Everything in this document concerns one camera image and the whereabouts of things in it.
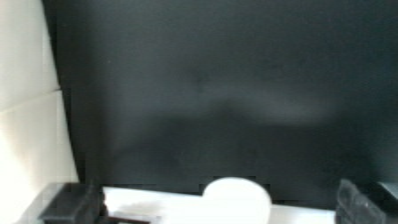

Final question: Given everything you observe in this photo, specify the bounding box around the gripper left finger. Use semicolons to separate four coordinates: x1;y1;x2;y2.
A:
40;183;109;224

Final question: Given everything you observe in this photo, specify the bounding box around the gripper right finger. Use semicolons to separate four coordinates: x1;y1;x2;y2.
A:
335;179;398;224

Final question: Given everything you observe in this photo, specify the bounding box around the white drawer tray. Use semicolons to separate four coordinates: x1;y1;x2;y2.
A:
104;177;338;224

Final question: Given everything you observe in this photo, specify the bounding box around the white front fence rail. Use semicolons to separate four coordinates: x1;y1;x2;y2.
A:
0;0;79;224

